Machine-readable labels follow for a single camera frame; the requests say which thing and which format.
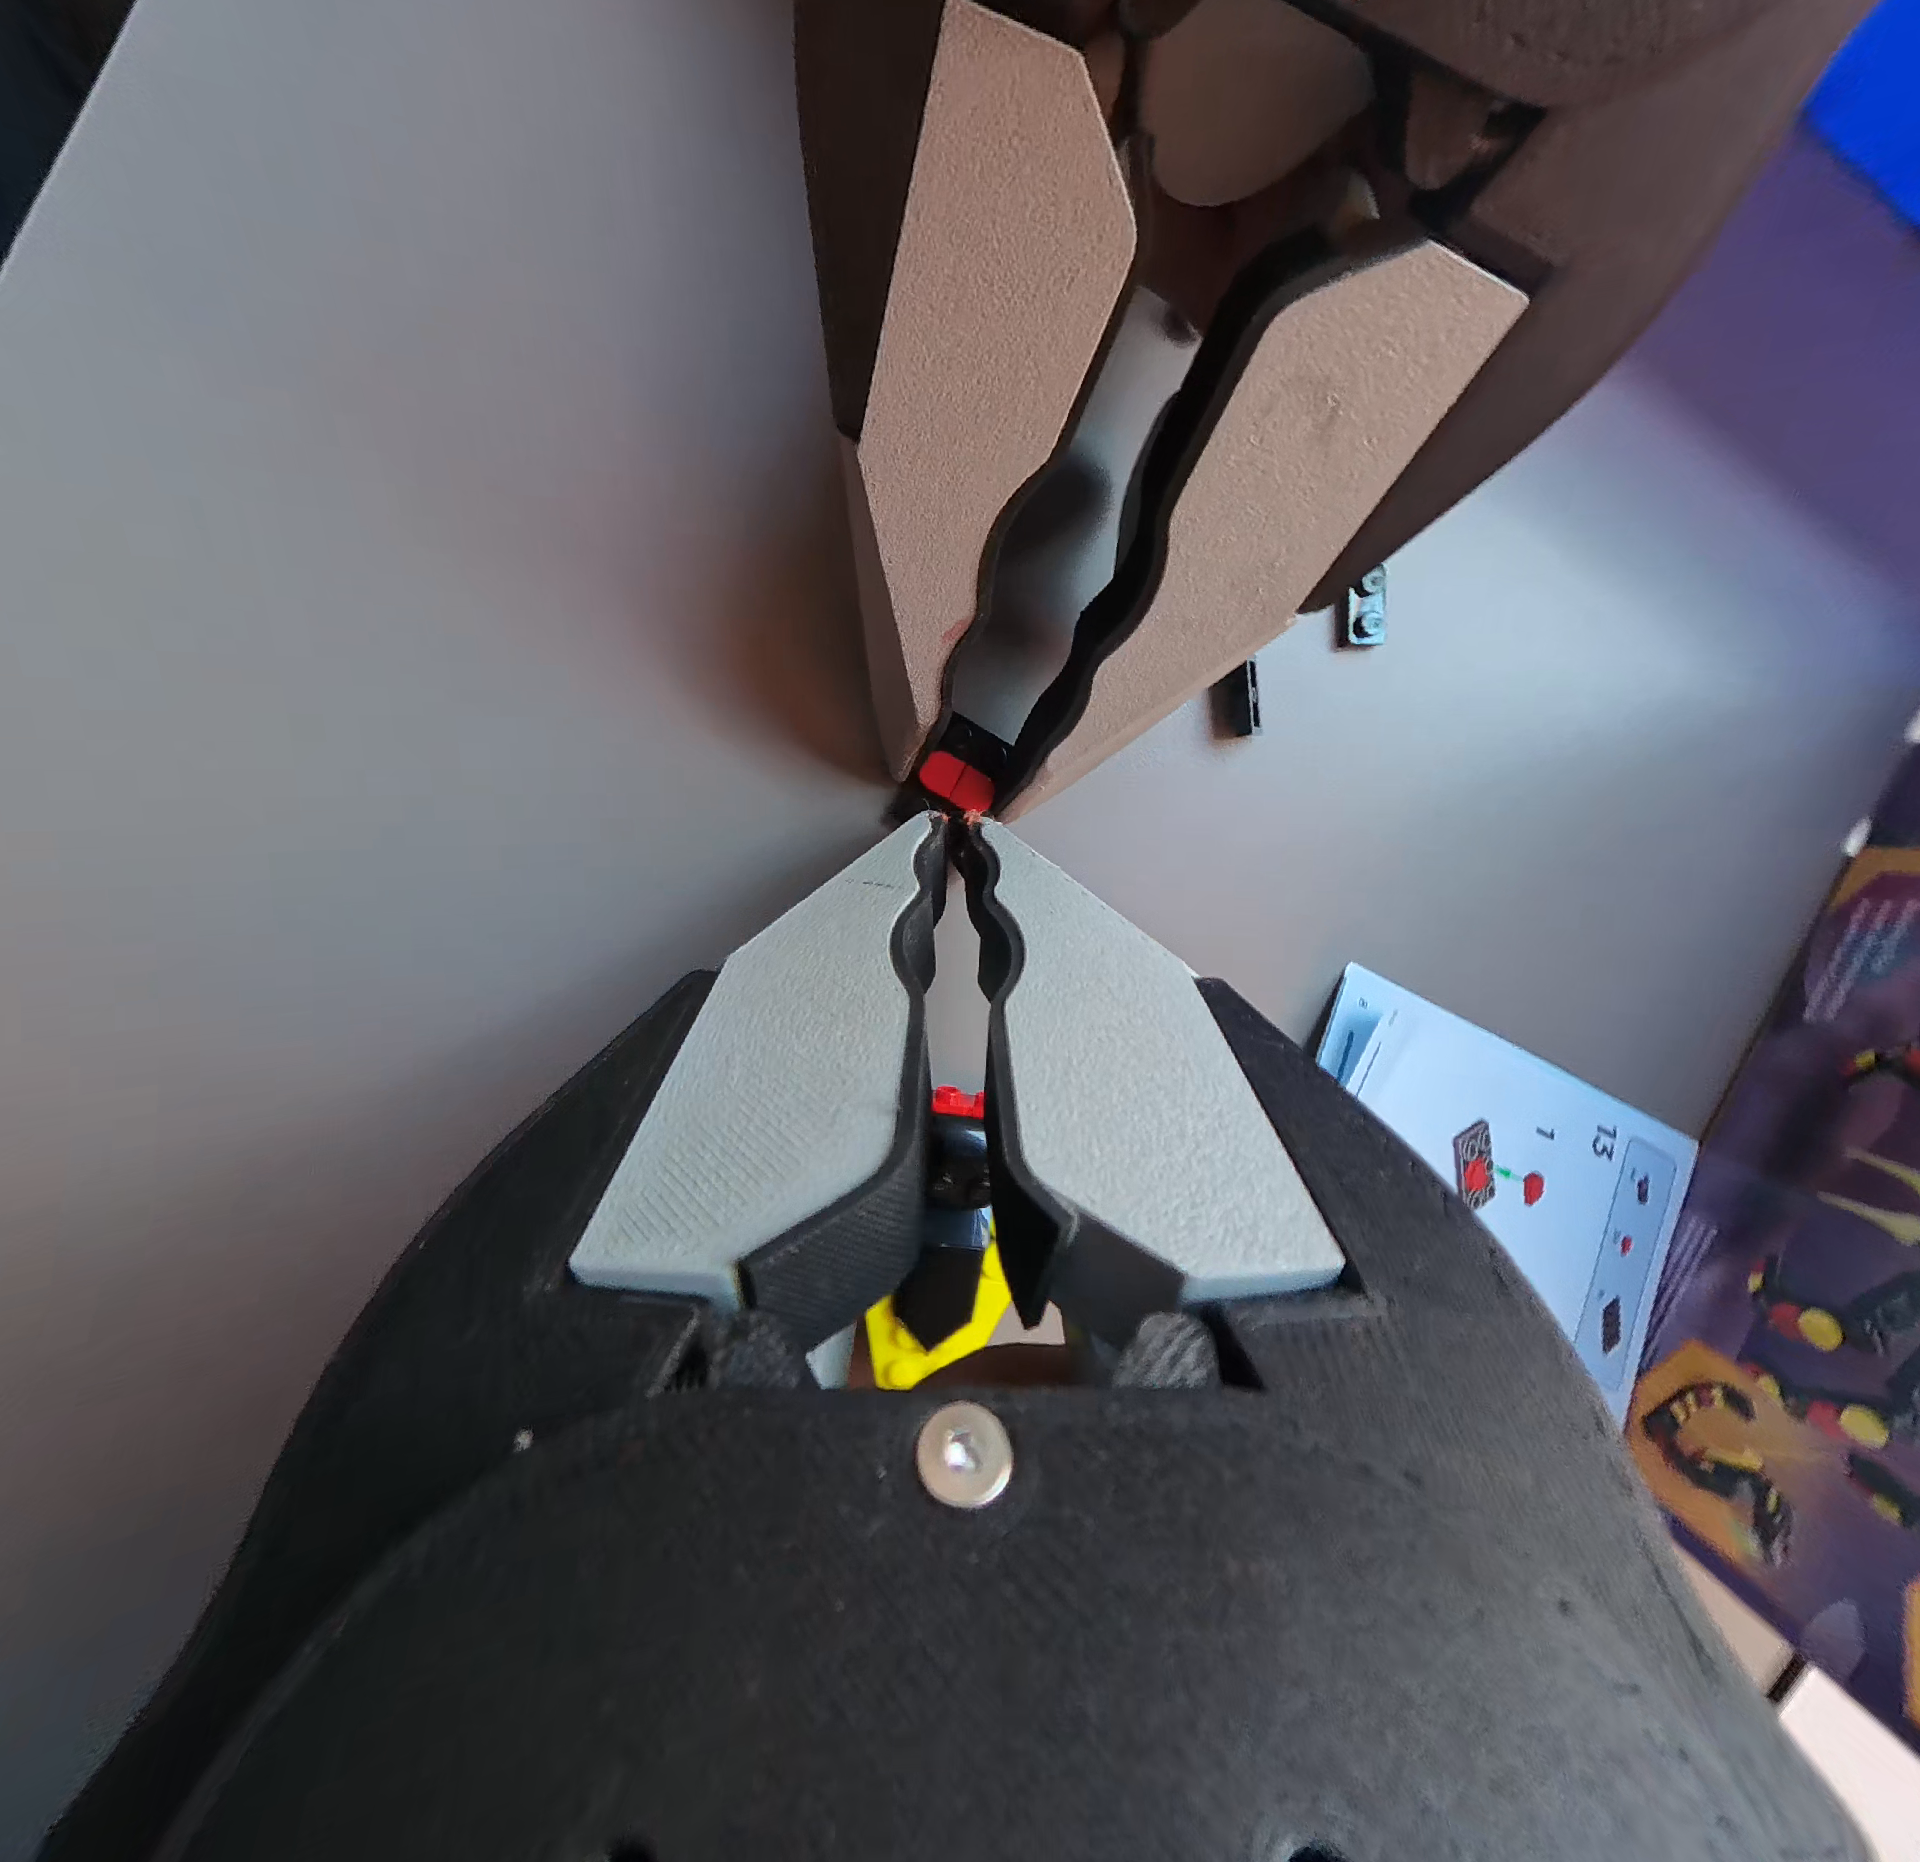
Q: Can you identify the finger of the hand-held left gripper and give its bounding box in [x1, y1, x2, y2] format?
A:
[992, 220, 1534, 827]
[845, 0, 1140, 788]

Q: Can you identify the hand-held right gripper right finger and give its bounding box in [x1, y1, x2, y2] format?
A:
[957, 819, 1347, 1352]

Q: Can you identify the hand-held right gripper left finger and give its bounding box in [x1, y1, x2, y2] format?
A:
[570, 811, 948, 1349]

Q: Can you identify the yellow black lego assembly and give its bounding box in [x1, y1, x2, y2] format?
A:
[863, 1086, 1010, 1393]

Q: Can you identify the small red black lego assembly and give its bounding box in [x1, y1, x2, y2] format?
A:
[915, 718, 1007, 819]

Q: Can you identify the lego instruction booklet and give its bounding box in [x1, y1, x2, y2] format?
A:
[1314, 962, 1701, 1422]

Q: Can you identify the purple lego set box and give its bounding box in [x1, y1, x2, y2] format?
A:
[1628, 744, 1920, 1752]

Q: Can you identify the blue plastic bin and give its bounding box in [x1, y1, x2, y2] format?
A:
[1795, 0, 1920, 202]

